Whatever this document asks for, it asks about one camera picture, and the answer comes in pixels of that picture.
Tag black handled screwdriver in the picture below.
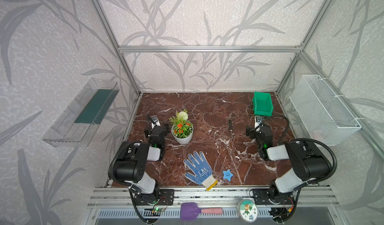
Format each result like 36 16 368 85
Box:
228 119 234 140

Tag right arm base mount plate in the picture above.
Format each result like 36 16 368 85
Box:
250 188 295 205

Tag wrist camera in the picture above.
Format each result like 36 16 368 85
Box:
255 116 264 128
147 115 161 129

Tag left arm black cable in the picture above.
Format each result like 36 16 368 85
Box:
107 140 151 224

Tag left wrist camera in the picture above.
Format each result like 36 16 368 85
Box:
147 115 161 129

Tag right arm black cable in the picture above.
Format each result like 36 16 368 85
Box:
259 114 338 223

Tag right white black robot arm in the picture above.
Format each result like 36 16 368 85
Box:
246 126 337 203

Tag clear plastic wall shelf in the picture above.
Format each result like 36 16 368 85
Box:
42 78 120 147

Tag potted flower plant white pot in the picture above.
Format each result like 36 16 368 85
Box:
169 109 194 145

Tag white wire mesh basket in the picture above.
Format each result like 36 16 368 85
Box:
290 75 362 146

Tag blue star toy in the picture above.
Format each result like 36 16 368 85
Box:
223 169 234 182

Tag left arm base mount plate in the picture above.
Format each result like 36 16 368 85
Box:
134 189 175 206

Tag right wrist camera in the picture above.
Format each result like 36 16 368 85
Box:
255 116 264 128

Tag purple pink spatula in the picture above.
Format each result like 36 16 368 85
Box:
180 203 223 221

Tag pink object in basket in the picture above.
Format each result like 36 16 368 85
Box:
310 130 324 142

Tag blue dotted work glove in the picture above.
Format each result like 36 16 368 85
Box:
184 151 218 191

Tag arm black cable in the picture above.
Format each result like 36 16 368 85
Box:
107 140 151 224
259 114 338 223

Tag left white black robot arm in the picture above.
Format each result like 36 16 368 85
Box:
108 123 170 200

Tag green plastic bin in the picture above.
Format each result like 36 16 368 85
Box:
252 92 274 116

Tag aluminium front rail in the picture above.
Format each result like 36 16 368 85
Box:
87 186 340 209

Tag round green sticker tin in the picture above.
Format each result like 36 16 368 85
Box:
237 200 259 223

